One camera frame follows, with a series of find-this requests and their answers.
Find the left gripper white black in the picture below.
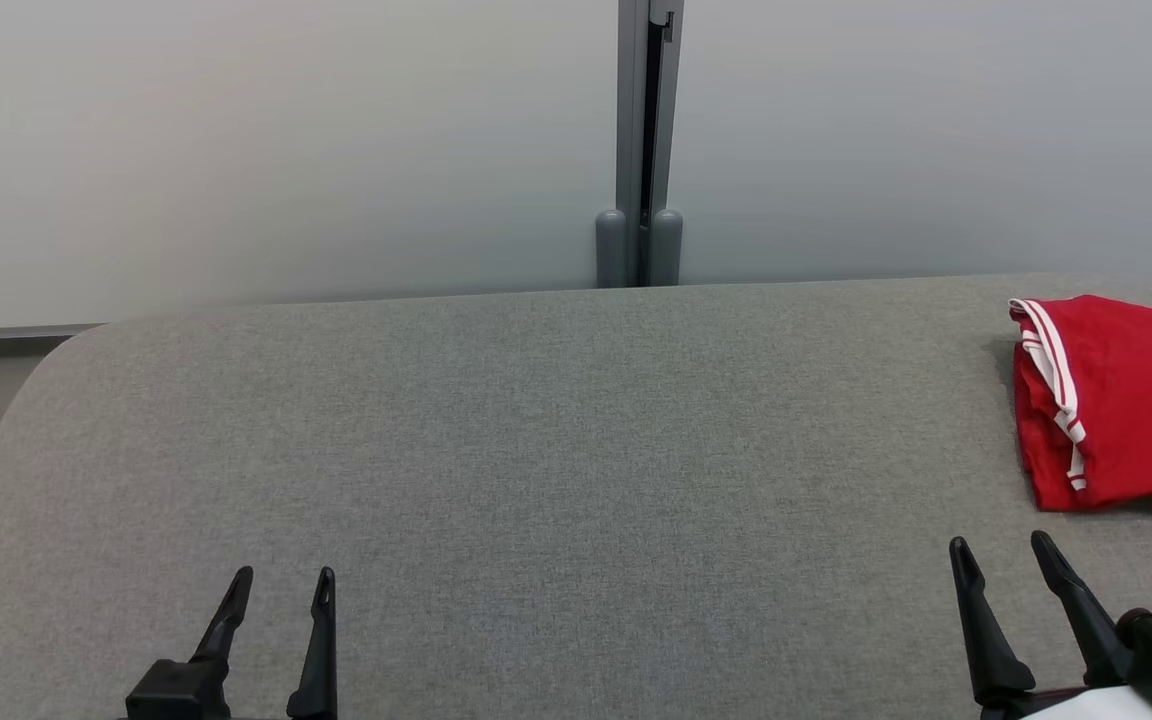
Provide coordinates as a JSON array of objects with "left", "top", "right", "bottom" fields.
[{"left": 126, "top": 566, "right": 338, "bottom": 720}]

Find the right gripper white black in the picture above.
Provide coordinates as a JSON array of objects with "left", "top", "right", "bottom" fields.
[{"left": 949, "top": 530, "right": 1152, "bottom": 720}]

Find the red and white jersey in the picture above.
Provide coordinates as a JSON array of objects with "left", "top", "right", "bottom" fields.
[{"left": 1009, "top": 294, "right": 1152, "bottom": 506}]

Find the grey wall baseboard rail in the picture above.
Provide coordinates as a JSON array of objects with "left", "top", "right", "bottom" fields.
[{"left": 0, "top": 320, "right": 103, "bottom": 347}]

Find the grey cylindrical post foot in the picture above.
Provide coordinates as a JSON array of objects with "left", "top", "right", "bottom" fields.
[
  {"left": 595, "top": 208, "right": 629, "bottom": 289},
  {"left": 650, "top": 208, "right": 684, "bottom": 287}
]

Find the grey partition frame post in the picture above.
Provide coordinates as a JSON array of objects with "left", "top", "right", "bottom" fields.
[{"left": 616, "top": 0, "right": 685, "bottom": 288}]

